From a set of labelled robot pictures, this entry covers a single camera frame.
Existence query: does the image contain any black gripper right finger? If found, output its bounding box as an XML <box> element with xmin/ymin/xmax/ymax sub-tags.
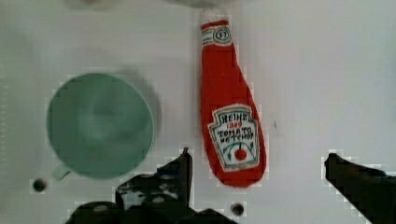
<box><xmin>324</xmin><ymin>153</ymin><xmax>396</xmax><ymax>224</ymax></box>

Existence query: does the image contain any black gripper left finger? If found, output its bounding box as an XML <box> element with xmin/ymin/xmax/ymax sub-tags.
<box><xmin>115</xmin><ymin>147</ymin><xmax>194</xmax><ymax>216</ymax></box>

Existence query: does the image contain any red plush ketchup bottle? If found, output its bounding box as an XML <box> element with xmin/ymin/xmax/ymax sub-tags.
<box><xmin>200</xmin><ymin>7</ymin><xmax>266</xmax><ymax>188</ymax></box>

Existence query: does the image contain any green cup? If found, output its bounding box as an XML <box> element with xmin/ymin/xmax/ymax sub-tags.
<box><xmin>46</xmin><ymin>74</ymin><xmax>155</xmax><ymax>181</ymax></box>

